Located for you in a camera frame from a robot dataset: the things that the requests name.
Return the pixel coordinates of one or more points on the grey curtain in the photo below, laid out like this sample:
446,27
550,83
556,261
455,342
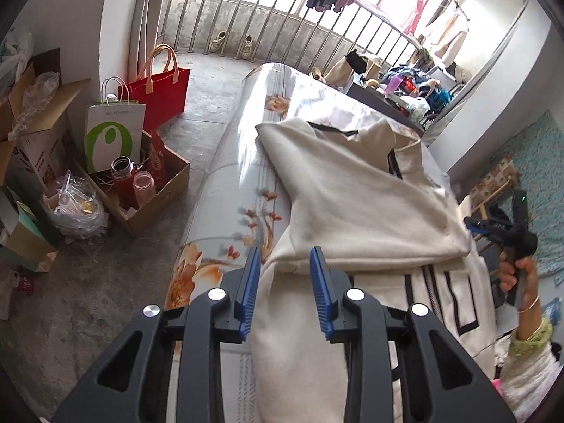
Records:
147,22

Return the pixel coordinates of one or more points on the metal balcony railing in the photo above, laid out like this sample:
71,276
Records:
286,26

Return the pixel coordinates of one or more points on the red gift packet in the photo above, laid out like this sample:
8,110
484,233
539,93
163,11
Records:
156,154

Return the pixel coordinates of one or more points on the pink bottle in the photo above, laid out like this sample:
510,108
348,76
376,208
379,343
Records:
144,187

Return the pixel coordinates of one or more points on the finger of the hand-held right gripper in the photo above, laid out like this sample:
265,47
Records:
475,221
480,230

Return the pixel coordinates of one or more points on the red tote bag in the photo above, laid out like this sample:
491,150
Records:
163,92

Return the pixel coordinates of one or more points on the clear plastic bag of items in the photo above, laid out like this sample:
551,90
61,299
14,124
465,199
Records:
75,211

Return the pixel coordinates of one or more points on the large open cardboard box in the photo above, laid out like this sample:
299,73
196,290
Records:
39,141

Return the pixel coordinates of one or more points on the hanging pink garment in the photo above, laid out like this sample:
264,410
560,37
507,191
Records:
416,15

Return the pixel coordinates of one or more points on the beige shoe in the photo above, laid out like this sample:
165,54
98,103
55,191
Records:
246,46
219,41

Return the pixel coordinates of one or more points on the wooden chair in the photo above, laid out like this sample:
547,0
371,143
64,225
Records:
489,198

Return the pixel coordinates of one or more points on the red metal bottle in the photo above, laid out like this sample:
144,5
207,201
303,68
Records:
125,185

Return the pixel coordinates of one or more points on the crumpled clear plastic wrap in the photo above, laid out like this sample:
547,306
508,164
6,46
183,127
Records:
35,97

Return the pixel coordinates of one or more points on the dark desk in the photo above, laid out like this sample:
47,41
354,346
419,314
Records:
379,103

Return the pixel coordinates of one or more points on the beige canvas bag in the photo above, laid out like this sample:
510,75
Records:
348,70

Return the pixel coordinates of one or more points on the teal carton box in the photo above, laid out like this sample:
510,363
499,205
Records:
24,238

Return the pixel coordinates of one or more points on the white green paper bag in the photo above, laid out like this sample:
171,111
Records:
110,136

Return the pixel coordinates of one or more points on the low cardboard box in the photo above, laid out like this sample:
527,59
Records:
163,189

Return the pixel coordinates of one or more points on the purple cup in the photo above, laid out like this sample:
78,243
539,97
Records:
393,86

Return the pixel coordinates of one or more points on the bed with floral sheet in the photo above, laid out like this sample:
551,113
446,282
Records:
246,141

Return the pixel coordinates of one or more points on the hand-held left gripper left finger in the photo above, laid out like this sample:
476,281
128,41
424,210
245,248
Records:
246,299

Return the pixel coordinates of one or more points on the red soda can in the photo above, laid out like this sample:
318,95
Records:
24,283

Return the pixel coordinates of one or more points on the hanging beige coat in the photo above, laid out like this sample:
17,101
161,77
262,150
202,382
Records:
449,37

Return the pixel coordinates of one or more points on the beige zip jacket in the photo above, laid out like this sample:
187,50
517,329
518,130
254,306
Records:
361,194

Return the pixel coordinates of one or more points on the white plastic bag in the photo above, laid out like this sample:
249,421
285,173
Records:
13,61

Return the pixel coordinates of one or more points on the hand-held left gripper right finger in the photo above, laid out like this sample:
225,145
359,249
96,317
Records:
320,299

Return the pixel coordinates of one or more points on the person's right forearm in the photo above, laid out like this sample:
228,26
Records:
528,370

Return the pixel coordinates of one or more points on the person's right hand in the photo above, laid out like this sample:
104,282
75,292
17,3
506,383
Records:
528,282

